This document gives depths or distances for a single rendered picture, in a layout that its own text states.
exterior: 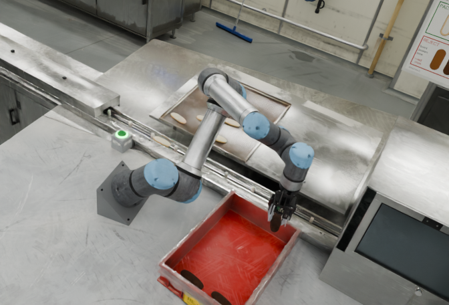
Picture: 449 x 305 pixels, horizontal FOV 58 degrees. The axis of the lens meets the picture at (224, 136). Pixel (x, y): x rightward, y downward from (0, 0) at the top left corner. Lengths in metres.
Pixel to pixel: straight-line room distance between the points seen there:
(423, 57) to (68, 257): 1.79
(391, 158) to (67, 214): 1.20
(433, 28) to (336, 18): 3.22
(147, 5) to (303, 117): 2.73
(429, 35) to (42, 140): 1.87
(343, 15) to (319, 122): 3.24
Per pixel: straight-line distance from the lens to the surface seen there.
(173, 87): 2.46
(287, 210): 1.39
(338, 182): 1.91
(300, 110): 2.20
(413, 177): 1.43
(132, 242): 1.58
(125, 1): 4.69
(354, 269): 1.53
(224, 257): 1.57
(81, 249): 1.58
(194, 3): 5.48
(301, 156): 1.25
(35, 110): 2.46
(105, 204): 1.61
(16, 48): 2.61
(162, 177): 1.49
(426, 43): 2.19
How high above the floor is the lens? 2.07
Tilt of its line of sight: 36 degrees down
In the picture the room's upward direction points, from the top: 12 degrees clockwise
